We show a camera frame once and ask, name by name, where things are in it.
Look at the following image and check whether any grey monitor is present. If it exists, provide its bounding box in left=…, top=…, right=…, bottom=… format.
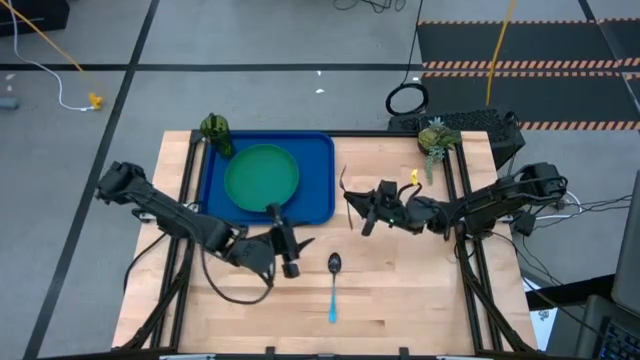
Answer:
left=610, top=169, right=640, bottom=316

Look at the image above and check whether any green translucent cup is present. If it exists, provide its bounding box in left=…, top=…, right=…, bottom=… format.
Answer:
left=199, top=112, right=236, bottom=159

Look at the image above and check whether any white floor cable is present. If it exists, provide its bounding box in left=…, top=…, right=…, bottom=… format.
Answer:
left=5, top=0, right=96, bottom=112

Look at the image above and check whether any yellow floor cable with plug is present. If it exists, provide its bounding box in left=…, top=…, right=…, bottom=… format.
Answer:
left=0, top=0, right=105, bottom=111

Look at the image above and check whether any succulent plant in black pot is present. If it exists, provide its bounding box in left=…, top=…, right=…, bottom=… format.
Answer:
left=417, top=116, right=464, bottom=186

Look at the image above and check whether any spoon with teal handle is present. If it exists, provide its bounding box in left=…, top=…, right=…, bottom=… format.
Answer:
left=326, top=252, right=343, bottom=325

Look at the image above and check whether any black floor box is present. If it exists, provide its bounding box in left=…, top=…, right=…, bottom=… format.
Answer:
left=0, top=0, right=71, bottom=37

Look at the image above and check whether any green round plate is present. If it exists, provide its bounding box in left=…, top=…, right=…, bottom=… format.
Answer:
left=223, top=143, right=301, bottom=213

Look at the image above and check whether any left arm's black gripper body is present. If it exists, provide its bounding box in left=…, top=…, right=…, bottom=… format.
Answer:
left=227, top=232, right=287, bottom=276

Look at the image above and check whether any black mat with hazard stripes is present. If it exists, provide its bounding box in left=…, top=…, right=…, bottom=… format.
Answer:
left=417, top=18, right=640, bottom=132

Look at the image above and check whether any blue plastic tray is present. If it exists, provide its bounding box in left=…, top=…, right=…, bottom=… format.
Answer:
left=198, top=130, right=336, bottom=227

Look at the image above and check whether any black hanging cable with coil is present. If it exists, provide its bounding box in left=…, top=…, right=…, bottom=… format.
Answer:
left=384, top=0, right=431, bottom=118

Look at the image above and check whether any yellow hanging cable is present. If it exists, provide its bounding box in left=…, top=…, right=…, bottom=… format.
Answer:
left=485, top=0, right=517, bottom=107

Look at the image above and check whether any laptop keyboard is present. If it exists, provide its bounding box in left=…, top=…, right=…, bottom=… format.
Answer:
left=574, top=294, right=640, bottom=360

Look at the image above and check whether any black power adapter box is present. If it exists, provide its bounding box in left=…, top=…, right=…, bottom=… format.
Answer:
left=513, top=210, right=539, bottom=237

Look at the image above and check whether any right arm's black gripper body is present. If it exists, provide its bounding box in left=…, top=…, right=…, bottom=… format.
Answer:
left=378, top=198, right=427, bottom=235

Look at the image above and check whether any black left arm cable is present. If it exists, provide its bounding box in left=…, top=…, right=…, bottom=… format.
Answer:
left=199, top=244, right=277, bottom=306

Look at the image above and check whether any black aluminium table frame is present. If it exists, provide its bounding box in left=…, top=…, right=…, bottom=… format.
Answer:
left=112, top=128, right=539, bottom=360

